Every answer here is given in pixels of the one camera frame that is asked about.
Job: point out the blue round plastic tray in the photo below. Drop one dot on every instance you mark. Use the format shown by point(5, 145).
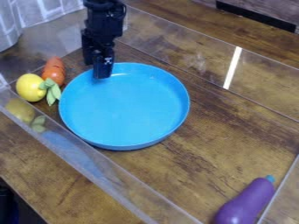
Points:
point(128, 111)

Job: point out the purple toy eggplant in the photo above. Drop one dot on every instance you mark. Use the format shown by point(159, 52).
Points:
point(243, 208)

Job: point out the yellow toy lemon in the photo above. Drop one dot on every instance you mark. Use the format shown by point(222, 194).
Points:
point(28, 87)

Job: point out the orange toy carrot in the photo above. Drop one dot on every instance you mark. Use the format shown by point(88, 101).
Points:
point(53, 77)

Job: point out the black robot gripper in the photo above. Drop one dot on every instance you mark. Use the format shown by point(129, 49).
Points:
point(103, 27)

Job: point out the clear acrylic barrier wall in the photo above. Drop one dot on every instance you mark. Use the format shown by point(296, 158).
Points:
point(151, 207)

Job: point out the white grid curtain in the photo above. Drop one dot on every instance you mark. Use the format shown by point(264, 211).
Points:
point(20, 14)

